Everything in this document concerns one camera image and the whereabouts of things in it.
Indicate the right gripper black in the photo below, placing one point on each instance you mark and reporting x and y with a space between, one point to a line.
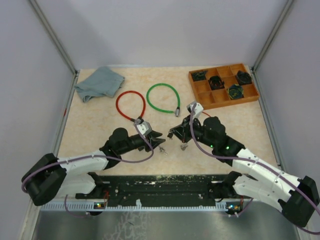
182 132

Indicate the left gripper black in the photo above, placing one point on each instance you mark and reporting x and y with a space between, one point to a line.
152 138

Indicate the black-headed key bunch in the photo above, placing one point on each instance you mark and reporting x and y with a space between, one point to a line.
170 135

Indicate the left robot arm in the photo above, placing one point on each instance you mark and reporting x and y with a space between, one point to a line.
54 178

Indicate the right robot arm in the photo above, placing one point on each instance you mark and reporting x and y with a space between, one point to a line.
295 198

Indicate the silver key pair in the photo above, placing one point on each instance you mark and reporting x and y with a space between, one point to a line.
183 146

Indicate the small silver key bunch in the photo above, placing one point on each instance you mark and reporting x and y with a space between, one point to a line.
162 150

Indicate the green black rolled sock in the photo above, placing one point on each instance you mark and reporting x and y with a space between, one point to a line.
199 75

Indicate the wooden compartment tray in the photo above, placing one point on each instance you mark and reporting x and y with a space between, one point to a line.
211 99

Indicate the black orange rolled sock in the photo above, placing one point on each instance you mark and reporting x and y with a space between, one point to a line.
216 83

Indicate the rolled dark sock in tray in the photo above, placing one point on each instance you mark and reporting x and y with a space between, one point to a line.
235 92

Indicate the blue grey folded cloth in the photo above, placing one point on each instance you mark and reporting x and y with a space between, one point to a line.
103 82

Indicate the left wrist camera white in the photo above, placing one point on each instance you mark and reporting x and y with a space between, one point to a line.
143 127

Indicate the green cable lock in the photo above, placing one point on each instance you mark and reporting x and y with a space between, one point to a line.
162 98

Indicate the red translucent cable lock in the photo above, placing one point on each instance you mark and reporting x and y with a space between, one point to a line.
131 105

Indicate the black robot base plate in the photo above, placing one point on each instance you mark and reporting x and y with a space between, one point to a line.
162 190

